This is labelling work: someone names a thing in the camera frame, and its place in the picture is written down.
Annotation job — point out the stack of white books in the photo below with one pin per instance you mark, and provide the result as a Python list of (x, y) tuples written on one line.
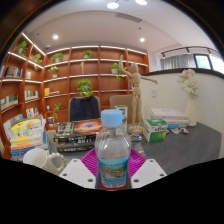
[(168, 116)]

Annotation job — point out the white vase with flowers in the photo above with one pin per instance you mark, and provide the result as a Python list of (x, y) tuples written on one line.
[(190, 106)]

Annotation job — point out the clear water bottle blue cap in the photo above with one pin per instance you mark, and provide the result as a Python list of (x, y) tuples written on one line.
[(112, 150)]

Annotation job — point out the green and white box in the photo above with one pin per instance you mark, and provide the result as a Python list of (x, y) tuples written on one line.
[(155, 130)]

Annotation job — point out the recessed ceiling lights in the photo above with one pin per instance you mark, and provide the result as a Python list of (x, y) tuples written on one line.
[(112, 5)]

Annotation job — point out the stack of dark books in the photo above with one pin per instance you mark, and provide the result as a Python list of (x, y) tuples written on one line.
[(78, 133)]

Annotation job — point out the wooden artist mannequin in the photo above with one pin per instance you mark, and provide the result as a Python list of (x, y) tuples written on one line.
[(136, 96)]

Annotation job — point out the small green white carton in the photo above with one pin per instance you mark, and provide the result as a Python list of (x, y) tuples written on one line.
[(122, 111)]

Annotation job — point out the window with grey curtain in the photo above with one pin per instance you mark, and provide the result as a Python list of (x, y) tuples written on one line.
[(180, 61)]

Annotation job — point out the orange wooden bookshelf unit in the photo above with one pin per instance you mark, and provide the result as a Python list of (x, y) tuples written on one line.
[(66, 83)]

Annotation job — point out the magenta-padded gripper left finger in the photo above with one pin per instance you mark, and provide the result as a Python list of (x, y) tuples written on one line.
[(77, 172)]

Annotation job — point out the cream ceramic mug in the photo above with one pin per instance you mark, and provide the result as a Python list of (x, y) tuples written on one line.
[(36, 158)]

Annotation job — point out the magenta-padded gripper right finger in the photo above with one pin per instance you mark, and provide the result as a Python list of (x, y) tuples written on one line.
[(147, 172)]

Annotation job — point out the stack of colourful books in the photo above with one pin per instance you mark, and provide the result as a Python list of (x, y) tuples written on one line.
[(28, 135)]

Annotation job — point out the dark navy office chair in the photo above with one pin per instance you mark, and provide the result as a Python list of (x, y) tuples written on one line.
[(84, 108)]

